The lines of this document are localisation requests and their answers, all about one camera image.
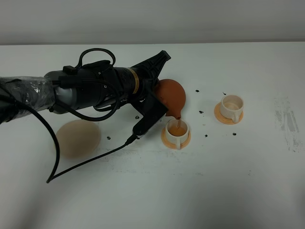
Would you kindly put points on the beige round teapot coaster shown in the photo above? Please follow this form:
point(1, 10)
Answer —
point(78, 139)

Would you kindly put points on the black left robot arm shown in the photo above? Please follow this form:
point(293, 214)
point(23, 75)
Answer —
point(100, 85)

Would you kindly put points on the far white teacup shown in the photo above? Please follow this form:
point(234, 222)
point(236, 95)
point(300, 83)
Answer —
point(231, 107)

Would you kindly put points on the near orange saucer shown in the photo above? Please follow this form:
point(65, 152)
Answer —
point(172, 145)

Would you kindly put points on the orange saucer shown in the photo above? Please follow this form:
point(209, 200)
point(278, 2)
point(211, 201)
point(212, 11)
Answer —
point(220, 117)
point(172, 145)

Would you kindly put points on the white teacup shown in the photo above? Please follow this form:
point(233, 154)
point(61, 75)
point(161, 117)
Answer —
point(177, 131)
point(231, 107)

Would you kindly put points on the far orange saucer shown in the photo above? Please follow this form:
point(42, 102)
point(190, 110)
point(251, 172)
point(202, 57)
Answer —
point(220, 117)

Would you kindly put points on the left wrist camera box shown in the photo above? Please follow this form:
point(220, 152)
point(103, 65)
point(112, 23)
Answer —
point(151, 109)

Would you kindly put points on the brown clay teapot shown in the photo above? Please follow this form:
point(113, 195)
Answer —
point(172, 95)

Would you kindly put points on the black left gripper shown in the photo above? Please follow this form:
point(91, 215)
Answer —
point(140, 78)

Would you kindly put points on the near white teacup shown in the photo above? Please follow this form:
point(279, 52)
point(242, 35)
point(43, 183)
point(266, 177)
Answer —
point(177, 131)

